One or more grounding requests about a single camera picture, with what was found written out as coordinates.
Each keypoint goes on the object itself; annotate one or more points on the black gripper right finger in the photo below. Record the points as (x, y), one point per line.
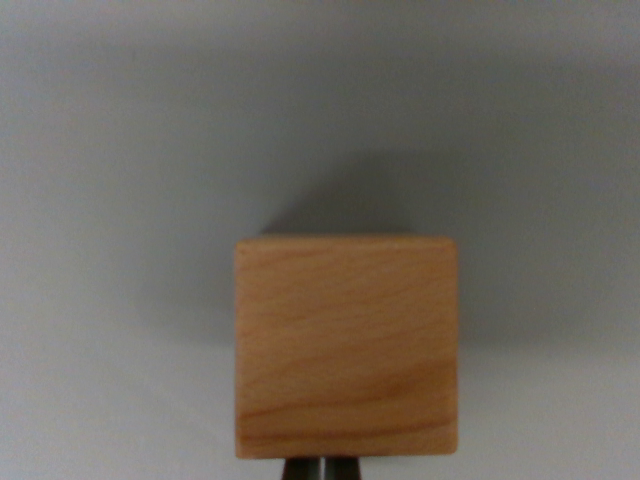
(344, 470)

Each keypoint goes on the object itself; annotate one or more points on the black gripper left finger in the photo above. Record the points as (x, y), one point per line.
(300, 470)

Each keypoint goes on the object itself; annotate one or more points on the wooden cube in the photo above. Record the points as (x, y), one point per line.
(345, 350)

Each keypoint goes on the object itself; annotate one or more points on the grey plastic tray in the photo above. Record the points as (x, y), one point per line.
(110, 225)

